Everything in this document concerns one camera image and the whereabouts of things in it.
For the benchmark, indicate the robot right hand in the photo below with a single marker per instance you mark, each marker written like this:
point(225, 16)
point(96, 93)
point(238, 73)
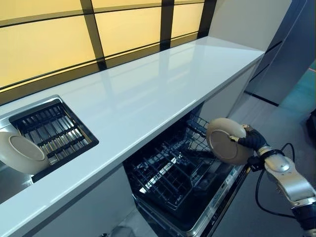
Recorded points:
point(254, 140)

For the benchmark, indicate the cream round ceramic plate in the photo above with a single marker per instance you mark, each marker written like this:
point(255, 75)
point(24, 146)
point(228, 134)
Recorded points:
point(224, 143)
point(22, 153)

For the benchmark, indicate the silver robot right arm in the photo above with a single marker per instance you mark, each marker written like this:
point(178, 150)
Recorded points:
point(288, 177)

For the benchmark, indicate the open dishwasher door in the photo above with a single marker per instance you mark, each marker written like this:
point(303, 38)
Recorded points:
point(217, 197)

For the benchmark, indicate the white base cabinet panel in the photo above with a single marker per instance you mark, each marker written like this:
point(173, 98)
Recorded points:
point(234, 86)

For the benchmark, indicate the dark grey tall cabinet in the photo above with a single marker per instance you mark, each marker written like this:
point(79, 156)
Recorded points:
point(291, 49)

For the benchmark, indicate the white narrow cabinet door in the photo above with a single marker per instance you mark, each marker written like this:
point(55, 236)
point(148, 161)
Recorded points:
point(86, 205)

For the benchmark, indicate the black dish drying rack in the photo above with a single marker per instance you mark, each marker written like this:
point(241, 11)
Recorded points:
point(56, 133)

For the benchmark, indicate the stainless steel sink basin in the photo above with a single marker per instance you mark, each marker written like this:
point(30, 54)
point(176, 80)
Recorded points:
point(14, 182)

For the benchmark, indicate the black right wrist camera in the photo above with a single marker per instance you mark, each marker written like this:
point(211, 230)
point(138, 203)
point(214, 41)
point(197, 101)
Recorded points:
point(253, 163)

